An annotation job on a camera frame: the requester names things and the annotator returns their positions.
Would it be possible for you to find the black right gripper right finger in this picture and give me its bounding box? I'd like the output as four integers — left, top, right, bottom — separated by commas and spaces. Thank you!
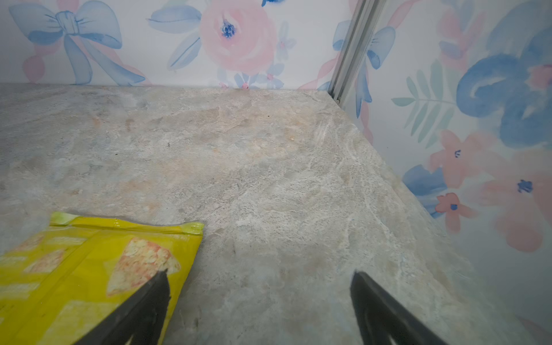
350, 271, 446, 345

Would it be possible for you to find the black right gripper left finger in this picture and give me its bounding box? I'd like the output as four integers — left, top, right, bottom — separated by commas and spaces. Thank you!
76, 270, 171, 344

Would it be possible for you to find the yellow snack packet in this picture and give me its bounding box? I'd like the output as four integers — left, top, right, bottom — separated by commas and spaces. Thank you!
1, 212, 204, 344

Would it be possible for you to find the right corner aluminium post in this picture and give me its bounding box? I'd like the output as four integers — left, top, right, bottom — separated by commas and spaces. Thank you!
328, 0, 386, 105

